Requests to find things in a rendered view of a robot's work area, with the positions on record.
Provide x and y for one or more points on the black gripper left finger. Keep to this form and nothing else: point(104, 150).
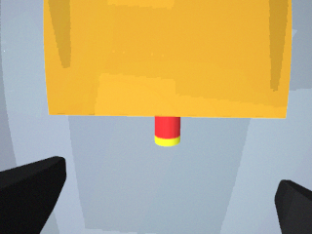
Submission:
point(29, 193)

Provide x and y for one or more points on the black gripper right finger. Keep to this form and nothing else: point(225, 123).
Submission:
point(294, 208)

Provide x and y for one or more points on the red cylinder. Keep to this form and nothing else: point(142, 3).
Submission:
point(167, 130)

